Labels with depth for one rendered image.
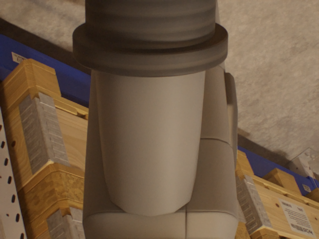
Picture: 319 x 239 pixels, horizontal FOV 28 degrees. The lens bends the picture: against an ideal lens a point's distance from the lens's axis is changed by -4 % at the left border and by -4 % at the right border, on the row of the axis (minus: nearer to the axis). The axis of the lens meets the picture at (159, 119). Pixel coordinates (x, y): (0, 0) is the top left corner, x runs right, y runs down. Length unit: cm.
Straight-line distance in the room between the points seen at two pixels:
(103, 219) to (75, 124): 148
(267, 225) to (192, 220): 199
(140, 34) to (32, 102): 146
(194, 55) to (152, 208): 5
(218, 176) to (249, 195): 201
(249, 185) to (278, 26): 58
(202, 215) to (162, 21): 6
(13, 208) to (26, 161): 19
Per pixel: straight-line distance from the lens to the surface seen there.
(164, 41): 16
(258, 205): 220
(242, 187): 223
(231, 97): 22
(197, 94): 17
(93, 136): 20
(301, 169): 315
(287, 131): 294
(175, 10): 16
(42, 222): 148
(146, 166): 17
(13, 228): 139
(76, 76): 195
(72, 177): 151
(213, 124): 20
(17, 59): 179
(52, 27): 205
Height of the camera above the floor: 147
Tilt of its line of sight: 35 degrees down
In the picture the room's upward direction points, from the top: 159 degrees clockwise
